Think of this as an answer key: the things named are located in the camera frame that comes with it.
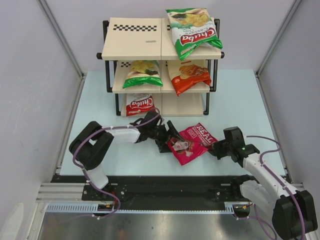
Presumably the orange cassava chips bag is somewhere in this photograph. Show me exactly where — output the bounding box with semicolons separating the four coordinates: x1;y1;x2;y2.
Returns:
167;59;212;96

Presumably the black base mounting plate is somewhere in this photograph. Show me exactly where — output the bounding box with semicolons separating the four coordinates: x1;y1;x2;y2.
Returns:
51;175;253;210

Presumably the aluminium rail frame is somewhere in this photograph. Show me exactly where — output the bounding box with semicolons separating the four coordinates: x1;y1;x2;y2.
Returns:
34;182;320;240

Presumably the beige three-tier shelf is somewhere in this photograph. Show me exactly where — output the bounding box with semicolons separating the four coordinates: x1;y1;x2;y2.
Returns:
96;17;224;117

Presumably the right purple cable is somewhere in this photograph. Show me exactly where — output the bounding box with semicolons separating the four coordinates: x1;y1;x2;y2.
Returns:
246;135;307;240

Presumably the pink Real chips bag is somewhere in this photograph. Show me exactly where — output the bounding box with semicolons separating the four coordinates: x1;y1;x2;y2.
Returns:
167;122;218;166

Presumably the white slotted cable duct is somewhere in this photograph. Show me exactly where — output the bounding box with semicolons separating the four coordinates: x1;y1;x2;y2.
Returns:
45;202;235;215

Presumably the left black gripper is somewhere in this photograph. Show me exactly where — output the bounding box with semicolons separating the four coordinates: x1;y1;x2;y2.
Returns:
148;121;184;153

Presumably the red Chuba chips bag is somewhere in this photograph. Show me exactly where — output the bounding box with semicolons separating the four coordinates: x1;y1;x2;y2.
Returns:
125;93;155;117

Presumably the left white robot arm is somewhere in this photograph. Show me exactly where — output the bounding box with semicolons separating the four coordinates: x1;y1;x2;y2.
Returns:
69;108;184;200

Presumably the green Chuba chips bag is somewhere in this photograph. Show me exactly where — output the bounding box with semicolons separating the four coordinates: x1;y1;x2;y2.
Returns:
166;8;223;60
122;60;163;89

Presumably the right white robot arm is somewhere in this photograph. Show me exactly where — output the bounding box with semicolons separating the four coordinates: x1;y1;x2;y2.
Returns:
209;127;318;240

